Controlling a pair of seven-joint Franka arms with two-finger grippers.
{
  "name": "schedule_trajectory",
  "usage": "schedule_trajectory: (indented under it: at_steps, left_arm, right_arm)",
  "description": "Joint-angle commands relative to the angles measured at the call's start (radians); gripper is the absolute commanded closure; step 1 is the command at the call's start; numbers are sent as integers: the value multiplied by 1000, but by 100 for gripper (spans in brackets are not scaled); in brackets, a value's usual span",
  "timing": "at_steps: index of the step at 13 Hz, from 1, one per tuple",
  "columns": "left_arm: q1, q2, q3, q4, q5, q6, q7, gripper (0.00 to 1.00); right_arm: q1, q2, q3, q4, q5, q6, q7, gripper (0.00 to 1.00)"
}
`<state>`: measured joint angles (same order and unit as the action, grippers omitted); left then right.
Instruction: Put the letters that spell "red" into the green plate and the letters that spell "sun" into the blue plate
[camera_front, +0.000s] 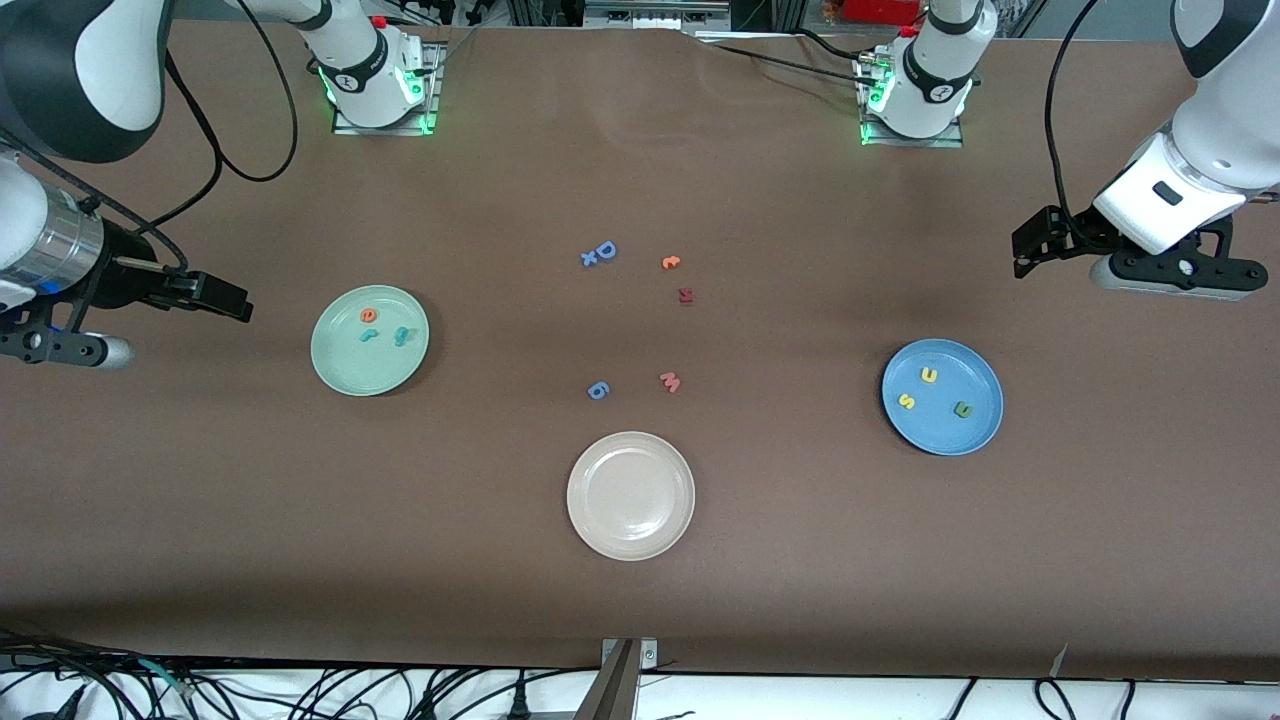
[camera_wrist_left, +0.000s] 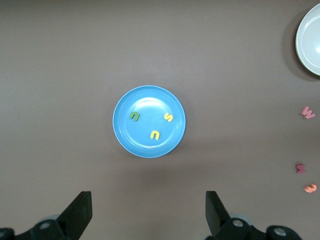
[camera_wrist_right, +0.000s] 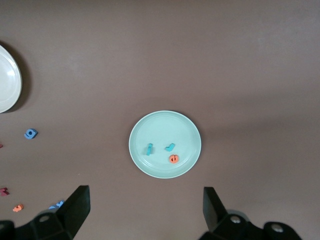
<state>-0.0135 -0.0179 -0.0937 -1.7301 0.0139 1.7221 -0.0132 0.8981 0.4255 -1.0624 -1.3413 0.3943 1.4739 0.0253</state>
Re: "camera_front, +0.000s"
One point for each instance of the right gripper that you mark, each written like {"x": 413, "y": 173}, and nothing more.
{"x": 125, "y": 279}

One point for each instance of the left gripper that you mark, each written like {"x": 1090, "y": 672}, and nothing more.
{"x": 1078, "y": 238}

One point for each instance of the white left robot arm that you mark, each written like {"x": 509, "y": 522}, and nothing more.
{"x": 1230, "y": 130}

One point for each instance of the light green plate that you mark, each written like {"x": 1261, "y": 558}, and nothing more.
{"x": 370, "y": 365}

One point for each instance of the blue plate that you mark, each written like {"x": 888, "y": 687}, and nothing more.
{"x": 935, "y": 435}

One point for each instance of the red box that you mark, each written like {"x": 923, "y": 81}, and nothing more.
{"x": 880, "y": 10}

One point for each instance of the brown table cover mat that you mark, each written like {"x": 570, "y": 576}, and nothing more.
{"x": 900, "y": 560}

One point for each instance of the pink letter w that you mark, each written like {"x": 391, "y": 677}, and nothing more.
{"x": 670, "y": 381}

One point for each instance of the blue capital letter D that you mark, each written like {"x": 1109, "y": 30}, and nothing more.
{"x": 605, "y": 250}

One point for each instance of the blue letter g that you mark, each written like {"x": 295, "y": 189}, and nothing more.
{"x": 598, "y": 390}

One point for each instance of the beige plate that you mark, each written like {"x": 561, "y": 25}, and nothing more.
{"x": 631, "y": 495}

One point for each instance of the black power plug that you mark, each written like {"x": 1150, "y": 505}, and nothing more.
{"x": 518, "y": 706}

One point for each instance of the aluminium profile beam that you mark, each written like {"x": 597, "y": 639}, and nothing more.
{"x": 610, "y": 690}

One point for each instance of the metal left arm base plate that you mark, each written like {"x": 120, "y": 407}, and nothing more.
{"x": 910, "y": 142}

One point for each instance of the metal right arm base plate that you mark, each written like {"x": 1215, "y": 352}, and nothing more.
{"x": 432, "y": 90}

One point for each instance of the silver frame piece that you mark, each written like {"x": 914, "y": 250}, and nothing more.
{"x": 655, "y": 12}

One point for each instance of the small metal bracket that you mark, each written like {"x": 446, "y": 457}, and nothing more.
{"x": 648, "y": 655}

